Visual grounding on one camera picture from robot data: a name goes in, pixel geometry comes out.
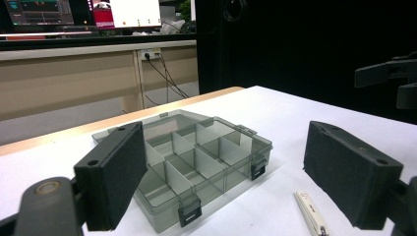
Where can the dark computer monitor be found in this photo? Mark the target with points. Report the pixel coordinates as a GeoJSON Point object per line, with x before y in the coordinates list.
{"type": "Point", "coordinates": [39, 11]}

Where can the white wall power socket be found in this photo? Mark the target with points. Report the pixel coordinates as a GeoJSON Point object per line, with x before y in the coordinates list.
{"type": "Point", "coordinates": [150, 53]}

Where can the computer monitor with white screen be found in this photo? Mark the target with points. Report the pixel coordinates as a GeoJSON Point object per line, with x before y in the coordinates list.
{"type": "Point", "coordinates": [134, 13]}

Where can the white slim pen-shaped tool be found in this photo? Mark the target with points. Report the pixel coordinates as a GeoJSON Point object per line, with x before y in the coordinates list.
{"type": "Point", "coordinates": [309, 213]}

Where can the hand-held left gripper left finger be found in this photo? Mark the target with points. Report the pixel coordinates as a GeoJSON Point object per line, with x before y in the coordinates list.
{"type": "Point", "coordinates": [109, 173]}

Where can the white plastic bag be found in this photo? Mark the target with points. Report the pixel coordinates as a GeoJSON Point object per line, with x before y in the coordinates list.
{"type": "Point", "coordinates": [172, 27]}

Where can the transparent grey compartment organizer box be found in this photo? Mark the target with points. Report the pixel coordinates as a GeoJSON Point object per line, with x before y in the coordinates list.
{"type": "Point", "coordinates": [203, 157]}

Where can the black curtain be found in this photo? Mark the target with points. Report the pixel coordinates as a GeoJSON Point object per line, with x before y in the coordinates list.
{"type": "Point", "coordinates": [295, 46]}

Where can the beige wooden desk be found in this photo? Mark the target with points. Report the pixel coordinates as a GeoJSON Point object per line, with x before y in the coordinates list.
{"type": "Point", "coordinates": [65, 82]}

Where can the green plant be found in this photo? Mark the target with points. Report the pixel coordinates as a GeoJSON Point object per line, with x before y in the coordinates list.
{"type": "Point", "coordinates": [185, 10]}

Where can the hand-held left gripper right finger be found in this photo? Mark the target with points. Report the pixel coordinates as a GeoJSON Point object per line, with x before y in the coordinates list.
{"type": "Point", "coordinates": [347, 170]}

